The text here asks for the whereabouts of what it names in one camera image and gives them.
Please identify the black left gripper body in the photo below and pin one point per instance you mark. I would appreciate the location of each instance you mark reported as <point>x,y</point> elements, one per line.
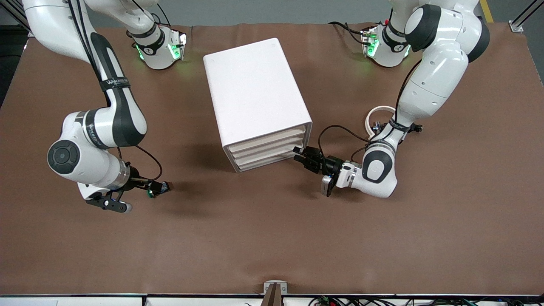
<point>331,164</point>

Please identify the small brown black component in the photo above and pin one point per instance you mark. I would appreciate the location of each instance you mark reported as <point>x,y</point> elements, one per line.
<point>376,126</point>

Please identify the grey aluminium camera post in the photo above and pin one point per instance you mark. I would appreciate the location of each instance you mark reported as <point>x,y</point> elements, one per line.
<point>275,289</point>

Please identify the small black clip component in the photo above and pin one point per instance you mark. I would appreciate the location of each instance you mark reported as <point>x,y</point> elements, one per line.
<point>417,127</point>

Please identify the aluminium frame rail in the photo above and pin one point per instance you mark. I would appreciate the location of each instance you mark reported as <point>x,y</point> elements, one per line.
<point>520,23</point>
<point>12,8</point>

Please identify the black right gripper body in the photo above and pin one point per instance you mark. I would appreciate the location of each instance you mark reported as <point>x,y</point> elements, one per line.
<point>137,180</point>

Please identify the white plastic drawer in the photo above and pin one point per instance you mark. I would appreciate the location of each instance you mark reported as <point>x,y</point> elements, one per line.
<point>267,138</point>
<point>270,148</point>
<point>267,160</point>

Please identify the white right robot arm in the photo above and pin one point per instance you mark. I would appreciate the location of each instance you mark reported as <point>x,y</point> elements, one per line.
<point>110,123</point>

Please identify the brown table mat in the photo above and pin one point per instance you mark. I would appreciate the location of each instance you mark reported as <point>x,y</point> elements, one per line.
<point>272,238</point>

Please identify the green push button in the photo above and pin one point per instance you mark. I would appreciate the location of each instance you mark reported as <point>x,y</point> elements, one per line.
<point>163,187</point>

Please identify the white drawer cabinet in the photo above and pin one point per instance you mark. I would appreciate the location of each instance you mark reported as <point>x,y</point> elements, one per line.
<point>255,97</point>

